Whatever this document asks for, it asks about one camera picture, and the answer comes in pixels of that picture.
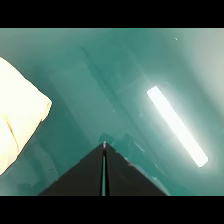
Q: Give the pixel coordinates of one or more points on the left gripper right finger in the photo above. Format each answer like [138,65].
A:
[130,180]

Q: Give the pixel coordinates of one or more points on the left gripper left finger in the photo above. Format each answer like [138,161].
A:
[83,178]

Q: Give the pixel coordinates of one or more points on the cream garment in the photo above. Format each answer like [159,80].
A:
[20,113]

